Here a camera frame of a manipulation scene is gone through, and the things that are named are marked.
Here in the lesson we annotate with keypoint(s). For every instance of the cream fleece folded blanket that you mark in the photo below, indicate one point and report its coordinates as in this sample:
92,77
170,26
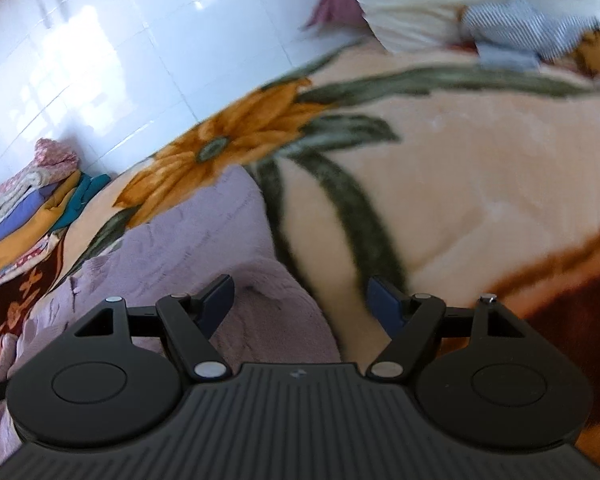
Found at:
25,186

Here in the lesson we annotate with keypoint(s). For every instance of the orange folded blanket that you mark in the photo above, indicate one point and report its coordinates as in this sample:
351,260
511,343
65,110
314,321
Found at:
25,241

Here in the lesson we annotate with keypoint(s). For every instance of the lilac knit sweater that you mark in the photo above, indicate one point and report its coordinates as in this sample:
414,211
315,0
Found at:
190,245

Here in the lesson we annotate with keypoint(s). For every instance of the floral plush blanket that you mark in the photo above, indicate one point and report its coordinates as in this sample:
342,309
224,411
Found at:
455,185

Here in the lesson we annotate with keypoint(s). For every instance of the pink floral folded quilt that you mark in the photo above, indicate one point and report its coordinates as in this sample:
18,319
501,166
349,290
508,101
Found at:
55,155

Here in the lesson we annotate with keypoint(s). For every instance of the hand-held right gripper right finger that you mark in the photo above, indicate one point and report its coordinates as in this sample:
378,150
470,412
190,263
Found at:
386,305

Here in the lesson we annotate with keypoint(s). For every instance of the purple folded blanket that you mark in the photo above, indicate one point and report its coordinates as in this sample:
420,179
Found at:
20,216

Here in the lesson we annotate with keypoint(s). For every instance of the red patterned folded sheet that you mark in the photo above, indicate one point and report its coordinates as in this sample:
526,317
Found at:
25,261

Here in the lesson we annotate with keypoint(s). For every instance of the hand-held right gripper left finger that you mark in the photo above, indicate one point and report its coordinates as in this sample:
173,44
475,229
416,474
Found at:
216,305

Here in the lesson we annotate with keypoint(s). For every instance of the grey striped cloth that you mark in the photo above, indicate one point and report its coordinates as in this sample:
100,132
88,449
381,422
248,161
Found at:
525,25

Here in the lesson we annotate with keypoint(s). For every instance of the teal folded cloth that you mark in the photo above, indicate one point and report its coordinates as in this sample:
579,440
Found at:
87,195

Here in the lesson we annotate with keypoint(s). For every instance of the maroon pillow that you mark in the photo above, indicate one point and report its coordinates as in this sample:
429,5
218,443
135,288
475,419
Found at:
340,5

